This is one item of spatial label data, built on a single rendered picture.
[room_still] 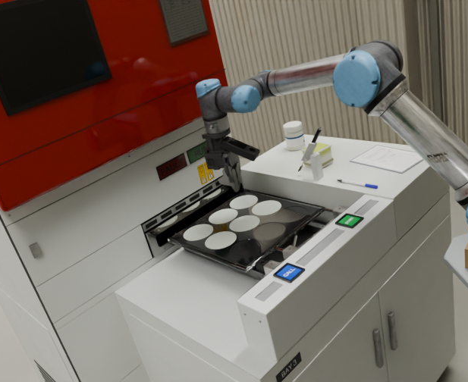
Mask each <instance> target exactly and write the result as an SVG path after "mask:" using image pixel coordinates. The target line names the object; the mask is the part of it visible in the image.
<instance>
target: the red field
mask: <svg viewBox="0 0 468 382"><path fill-rule="evenodd" d="M184 166H186V161H185V159H184V155H181V156H179V157H177V158H176V159H174V160H172V161H170V162H168V163H166V164H164V165H162V166H161V167H159V168H158V171H159V175H160V177H161V179H162V178H164V177H167V176H168V175H169V174H172V173H174V172H175V171H177V170H179V169H181V168H182V167H184Z"/></svg>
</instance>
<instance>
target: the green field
mask: <svg viewBox="0 0 468 382"><path fill-rule="evenodd" d="M207 148H208V146H207V143H206V142H205V143H203V144H202V145H201V146H198V147H196V148H195V149H192V150H190V151H189V152H188V154H189V157H190V162H193V161H195V160H197V159H198V158H201V157H203V156H204V154H205V153H206V149H207Z"/></svg>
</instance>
